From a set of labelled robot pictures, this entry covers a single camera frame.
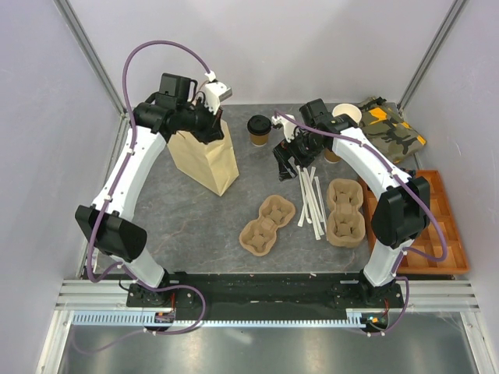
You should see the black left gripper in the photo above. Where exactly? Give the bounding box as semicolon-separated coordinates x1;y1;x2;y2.
177;97;225;146

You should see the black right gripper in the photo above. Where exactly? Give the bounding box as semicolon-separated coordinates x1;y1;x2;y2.
271;128;325;182

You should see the brown paper takeout bag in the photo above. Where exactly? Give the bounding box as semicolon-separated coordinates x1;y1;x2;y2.
168;120;239;196

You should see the black plastic cup lid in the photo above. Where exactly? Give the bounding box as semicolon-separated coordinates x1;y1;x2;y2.
246;115;272;136

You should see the cardboard cup carrier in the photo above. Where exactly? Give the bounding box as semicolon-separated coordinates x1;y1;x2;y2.
239;195;296;256
327;178;366;248

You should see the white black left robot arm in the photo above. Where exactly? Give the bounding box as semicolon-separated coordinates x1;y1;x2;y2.
75;72;232;306

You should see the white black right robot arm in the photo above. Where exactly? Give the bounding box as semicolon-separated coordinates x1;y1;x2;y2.
271;99;433;307

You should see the white wrapped straw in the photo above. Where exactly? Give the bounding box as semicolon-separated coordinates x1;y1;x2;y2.
298;167;327;240
299;168;313;224
307;182;317;225
297;166;309;227
308;172;327;240

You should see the stack of paper cups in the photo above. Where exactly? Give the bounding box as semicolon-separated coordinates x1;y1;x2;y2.
324;103;362;164

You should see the camouflage fabric cloth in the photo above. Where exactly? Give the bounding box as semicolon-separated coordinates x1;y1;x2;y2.
358;97;426;164

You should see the orange compartment tray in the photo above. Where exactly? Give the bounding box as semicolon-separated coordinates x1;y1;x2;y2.
357;170;469;275

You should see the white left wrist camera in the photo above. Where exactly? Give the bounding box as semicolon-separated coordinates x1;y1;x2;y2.
201;71;232;115

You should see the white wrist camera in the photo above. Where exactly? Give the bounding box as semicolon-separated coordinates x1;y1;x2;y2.
271;114;297;143
201;71;232;115

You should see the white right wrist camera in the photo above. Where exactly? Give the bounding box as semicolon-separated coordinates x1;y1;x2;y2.
271;114;297;143

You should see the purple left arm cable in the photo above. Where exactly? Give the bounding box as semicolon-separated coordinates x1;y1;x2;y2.
72;39;214;354

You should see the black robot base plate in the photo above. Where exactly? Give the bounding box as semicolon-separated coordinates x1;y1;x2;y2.
126;272;404;319

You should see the white slotted cable duct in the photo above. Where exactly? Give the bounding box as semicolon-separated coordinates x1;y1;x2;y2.
72;311;387;328

